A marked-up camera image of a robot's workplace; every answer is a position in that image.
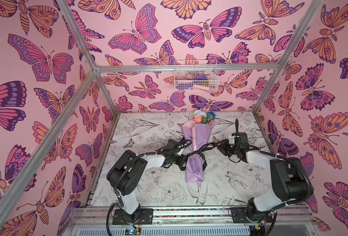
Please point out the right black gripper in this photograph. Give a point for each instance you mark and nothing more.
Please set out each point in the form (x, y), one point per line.
(224, 146)

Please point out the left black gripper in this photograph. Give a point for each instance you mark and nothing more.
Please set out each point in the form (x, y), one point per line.
(183, 158)

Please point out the black ribbon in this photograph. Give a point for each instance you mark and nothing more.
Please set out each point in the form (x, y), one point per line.
(201, 151)

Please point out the pink purple wrapping paper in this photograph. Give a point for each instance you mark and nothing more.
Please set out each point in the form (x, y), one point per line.
(199, 134)

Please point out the blue fake flower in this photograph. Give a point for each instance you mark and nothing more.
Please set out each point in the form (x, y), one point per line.
(210, 116)

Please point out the pink fake rose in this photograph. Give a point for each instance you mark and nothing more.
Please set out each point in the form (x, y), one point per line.
(198, 119)

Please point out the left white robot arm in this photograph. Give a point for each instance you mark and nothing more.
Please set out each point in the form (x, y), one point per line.
(126, 173)

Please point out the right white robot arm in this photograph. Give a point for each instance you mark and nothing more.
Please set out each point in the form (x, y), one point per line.
(289, 182)

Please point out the white wire basket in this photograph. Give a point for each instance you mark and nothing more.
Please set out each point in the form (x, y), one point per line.
(196, 77)

